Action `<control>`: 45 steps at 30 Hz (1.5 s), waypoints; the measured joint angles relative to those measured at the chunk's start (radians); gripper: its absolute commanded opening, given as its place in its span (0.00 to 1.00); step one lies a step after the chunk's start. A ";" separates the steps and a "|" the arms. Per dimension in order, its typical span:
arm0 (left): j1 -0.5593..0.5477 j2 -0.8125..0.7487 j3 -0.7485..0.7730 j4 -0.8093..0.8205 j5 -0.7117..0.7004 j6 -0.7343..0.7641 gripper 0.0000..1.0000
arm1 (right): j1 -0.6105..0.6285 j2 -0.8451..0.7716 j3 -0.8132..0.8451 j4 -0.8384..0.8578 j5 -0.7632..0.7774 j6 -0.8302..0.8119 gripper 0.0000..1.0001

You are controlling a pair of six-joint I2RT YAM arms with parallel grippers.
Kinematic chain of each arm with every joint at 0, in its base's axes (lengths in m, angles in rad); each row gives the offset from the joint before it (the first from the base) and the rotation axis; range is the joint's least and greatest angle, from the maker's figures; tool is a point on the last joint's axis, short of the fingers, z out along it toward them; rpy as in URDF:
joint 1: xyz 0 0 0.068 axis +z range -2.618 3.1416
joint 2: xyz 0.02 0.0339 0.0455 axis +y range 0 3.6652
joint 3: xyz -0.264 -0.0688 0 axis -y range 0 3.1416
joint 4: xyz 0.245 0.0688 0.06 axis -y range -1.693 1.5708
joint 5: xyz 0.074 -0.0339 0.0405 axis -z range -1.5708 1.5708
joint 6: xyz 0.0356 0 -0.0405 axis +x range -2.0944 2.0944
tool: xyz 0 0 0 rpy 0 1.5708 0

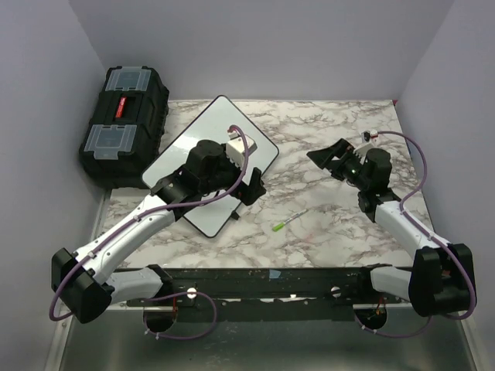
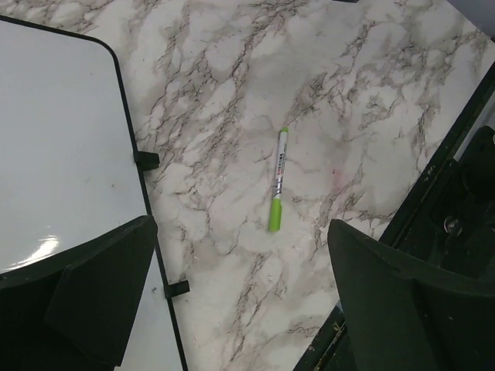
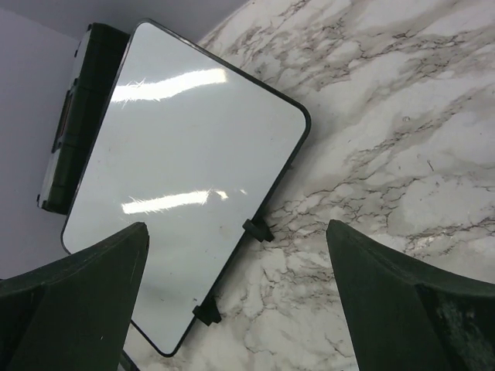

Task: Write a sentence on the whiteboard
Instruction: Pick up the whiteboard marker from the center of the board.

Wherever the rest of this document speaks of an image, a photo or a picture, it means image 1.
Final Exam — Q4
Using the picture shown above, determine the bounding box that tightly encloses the purple cable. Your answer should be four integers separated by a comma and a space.
355, 130, 478, 339
49, 124, 248, 341

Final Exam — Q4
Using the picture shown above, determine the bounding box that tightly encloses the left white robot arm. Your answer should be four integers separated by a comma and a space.
50, 136, 266, 324

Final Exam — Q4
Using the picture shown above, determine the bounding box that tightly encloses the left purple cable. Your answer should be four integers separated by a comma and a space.
49, 124, 248, 341

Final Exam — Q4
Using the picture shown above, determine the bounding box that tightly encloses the white marker pen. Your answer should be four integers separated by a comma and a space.
280, 209, 308, 228

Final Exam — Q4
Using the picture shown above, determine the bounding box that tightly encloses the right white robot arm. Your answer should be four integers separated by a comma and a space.
307, 138, 477, 319

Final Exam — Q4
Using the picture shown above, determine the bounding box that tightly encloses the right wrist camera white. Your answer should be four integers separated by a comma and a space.
353, 130, 378, 158

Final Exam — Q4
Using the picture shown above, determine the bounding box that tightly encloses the black plastic toolbox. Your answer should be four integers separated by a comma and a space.
78, 66, 169, 189

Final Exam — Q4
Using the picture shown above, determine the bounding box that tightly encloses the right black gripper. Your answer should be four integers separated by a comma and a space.
308, 138, 370, 191

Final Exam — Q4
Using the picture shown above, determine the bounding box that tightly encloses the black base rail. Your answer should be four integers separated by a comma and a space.
127, 267, 400, 322

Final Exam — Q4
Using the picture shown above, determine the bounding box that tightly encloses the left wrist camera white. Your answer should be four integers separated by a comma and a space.
225, 131, 258, 168

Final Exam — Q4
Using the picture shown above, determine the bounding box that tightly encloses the white whiteboard black frame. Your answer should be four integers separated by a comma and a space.
142, 96, 279, 238

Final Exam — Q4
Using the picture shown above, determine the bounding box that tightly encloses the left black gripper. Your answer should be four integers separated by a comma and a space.
200, 145, 266, 206

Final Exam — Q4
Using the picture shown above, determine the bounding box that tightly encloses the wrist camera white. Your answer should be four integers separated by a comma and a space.
353, 130, 378, 158
225, 131, 258, 168

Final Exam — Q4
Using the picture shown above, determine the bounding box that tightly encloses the green marker cap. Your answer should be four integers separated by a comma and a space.
271, 223, 285, 232

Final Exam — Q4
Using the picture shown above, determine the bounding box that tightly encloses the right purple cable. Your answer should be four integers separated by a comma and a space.
355, 130, 478, 339

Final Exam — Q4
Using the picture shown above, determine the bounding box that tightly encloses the blue tape piece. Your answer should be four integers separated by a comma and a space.
268, 269, 282, 280

